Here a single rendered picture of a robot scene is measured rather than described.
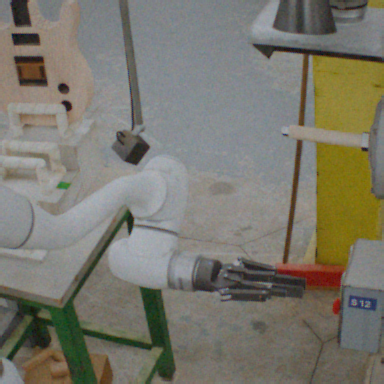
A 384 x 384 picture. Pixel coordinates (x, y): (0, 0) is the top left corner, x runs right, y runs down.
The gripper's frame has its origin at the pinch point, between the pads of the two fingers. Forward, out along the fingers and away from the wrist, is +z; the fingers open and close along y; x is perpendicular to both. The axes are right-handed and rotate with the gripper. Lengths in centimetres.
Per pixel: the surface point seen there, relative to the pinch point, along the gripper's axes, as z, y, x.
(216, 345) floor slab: -48, -71, -106
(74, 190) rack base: -70, -32, -8
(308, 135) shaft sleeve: -3.0, -30.5, 19.0
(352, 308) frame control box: 15.1, 2.9, -1.3
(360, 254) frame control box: 14.5, -7.4, 5.3
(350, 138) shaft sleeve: 7.4, -30.8, 19.5
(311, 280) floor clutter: -19, -110, -100
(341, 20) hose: 5, -35, 47
